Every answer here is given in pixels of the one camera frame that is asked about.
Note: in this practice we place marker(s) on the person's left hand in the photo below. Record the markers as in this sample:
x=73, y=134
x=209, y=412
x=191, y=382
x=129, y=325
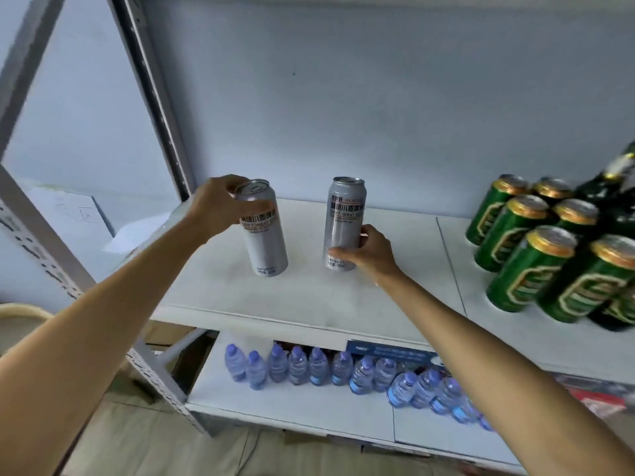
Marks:
x=211, y=208

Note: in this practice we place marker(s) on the person's right hand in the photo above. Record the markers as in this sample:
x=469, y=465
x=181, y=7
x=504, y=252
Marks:
x=377, y=255

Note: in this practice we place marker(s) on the person's right thumb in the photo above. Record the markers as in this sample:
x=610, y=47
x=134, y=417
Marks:
x=345, y=254

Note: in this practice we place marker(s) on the person's left thumb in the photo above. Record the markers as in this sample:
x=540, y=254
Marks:
x=234, y=223

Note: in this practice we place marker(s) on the silver beverage can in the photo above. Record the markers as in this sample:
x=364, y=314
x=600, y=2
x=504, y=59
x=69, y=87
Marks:
x=263, y=237
x=345, y=218

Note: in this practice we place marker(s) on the person's left forearm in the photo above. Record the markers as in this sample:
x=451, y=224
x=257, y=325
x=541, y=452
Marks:
x=99, y=317

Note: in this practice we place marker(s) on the person's right forearm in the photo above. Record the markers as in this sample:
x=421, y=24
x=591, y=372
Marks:
x=486, y=361

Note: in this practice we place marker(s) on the blue shelf label strip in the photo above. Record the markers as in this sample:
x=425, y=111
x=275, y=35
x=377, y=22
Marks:
x=392, y=352

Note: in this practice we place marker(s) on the row of clear water bottles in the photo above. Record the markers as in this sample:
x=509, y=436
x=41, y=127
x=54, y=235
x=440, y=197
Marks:
x=317, y=366

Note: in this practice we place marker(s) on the white metal shelving rack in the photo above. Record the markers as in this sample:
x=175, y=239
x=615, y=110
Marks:
x=149, y=84

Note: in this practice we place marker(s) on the white cardboard box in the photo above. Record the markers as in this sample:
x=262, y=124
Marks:
x=69, y=218

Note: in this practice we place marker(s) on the group of green beer cans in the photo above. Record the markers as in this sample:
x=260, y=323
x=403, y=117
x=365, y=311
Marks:
x=526, y=272

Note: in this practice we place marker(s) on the beige wicker basket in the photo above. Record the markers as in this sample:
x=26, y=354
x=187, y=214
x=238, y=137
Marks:
x=20, y=312

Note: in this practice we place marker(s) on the dark green glass bottle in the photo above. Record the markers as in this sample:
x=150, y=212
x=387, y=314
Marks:
x=607, y=185

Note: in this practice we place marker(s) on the red snack packets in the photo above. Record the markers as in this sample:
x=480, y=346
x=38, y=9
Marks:
x=593, y=394

